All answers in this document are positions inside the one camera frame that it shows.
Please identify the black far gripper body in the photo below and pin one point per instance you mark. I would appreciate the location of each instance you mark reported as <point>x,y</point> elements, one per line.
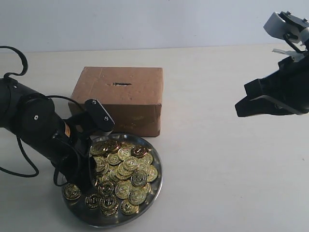
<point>284,92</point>

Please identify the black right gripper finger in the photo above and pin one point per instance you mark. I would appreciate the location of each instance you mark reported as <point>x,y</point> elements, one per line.
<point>80,167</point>

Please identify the black gripper body near plate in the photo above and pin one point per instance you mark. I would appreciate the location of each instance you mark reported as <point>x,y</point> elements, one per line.
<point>65,136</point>

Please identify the black robot arm near plate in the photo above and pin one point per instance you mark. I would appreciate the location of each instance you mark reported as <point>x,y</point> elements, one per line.
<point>31,117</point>

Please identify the grey far robot arm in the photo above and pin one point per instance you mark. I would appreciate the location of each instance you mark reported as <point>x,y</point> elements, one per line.
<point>291,29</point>

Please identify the brown cardboard slotted box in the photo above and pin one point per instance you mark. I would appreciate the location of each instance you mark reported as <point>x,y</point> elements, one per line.
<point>131,95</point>

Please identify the gold coin at plate left edge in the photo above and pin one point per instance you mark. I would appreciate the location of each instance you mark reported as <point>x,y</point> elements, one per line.
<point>71,192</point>

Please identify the gold coin back left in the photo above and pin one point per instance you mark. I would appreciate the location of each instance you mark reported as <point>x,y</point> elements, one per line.
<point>96,148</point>

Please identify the gold coin front left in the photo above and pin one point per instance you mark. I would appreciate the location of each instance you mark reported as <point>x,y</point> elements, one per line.
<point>92,200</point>

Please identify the gold coin front centre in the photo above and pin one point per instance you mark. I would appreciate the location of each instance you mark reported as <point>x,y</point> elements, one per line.
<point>108,202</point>

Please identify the round steel plate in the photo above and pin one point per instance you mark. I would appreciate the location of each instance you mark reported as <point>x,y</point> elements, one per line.
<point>113,173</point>

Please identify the dark tilted gold coin right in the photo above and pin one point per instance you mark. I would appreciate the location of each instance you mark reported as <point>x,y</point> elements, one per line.
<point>139,178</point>

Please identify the gold coin front right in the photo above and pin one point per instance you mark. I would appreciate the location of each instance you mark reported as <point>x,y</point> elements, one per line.
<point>127,208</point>

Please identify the dark gold coin back right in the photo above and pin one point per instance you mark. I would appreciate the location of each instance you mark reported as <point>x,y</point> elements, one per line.
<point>139,151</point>

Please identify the black wrist camera block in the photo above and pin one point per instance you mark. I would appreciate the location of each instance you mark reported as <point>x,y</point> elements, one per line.
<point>100,117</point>

